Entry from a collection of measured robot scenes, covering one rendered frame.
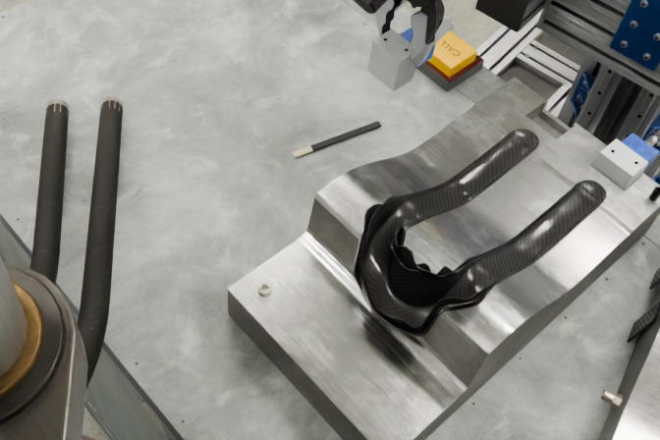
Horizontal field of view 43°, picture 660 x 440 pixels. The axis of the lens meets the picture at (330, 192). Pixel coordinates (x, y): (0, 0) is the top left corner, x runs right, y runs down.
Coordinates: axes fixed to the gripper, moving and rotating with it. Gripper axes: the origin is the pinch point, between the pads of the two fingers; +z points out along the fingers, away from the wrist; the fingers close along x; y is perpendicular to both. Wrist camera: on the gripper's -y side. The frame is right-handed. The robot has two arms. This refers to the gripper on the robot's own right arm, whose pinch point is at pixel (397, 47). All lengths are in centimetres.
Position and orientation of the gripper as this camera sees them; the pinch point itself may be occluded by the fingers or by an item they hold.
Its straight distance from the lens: 108.6
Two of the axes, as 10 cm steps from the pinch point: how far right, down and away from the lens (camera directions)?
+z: -0.8, 6.0, 8.0
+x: -6.7, -6.2, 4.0
